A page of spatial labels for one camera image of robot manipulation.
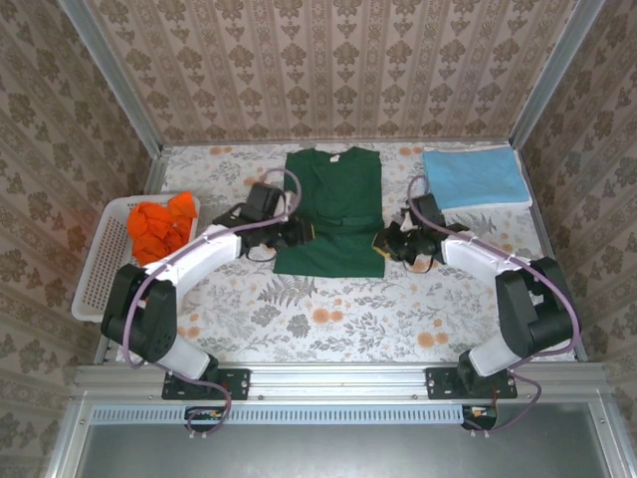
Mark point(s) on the floral tablecloth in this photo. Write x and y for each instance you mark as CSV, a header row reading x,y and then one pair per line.
x,y
348,323

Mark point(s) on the white perforated plastic basket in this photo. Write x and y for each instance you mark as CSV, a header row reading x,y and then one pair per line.
x,y
97,264

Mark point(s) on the aluminium frame post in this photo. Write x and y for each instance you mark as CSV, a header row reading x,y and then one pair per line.
x,y
116,74
552,74

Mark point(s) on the dark green t-shirt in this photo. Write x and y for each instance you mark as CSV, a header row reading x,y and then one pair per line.
x,y
328,189

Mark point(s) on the folded light blue t-shirt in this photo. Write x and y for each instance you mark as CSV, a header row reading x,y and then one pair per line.
x,y
473,174

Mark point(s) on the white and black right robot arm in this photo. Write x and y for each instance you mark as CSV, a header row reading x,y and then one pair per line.
x,y
478,251

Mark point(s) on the black controller board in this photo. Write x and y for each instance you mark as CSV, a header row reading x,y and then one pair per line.
x,y
480,415
204,415

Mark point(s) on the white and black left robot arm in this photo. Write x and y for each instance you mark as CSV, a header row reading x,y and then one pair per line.
x,y
199,254

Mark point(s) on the orange t-shirt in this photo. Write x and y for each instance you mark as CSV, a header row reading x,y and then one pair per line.
x,y
154,229

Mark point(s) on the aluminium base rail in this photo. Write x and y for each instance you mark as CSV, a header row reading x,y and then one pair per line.
x,y
338,383

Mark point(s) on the grey metal panel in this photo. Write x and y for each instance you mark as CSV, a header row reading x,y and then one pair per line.
x,y
348,453

